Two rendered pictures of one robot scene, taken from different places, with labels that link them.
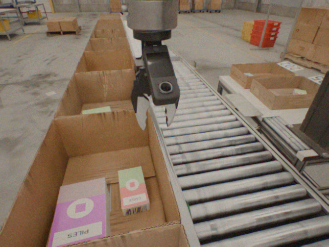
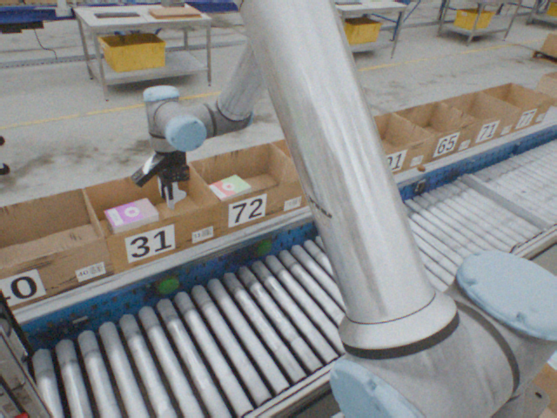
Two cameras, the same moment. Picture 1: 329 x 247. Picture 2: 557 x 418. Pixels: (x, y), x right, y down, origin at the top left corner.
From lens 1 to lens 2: 116 cm
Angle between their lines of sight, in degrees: 52
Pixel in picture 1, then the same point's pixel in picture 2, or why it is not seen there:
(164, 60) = (152, 164)
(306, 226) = (187, 401)
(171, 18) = (157, 146)
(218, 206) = (193, 320)
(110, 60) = not seen: hidden behind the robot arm
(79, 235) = (114, 218)
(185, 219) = (144, 272)
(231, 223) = (176, 332)
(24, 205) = (117, 186)
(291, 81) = not seen: outside the picture
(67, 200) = (136, 205)
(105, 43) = (406, 127)
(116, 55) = not seen: hidden behind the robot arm
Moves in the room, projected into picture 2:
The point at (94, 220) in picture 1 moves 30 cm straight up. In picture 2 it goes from (124, 220) to (108, 145)
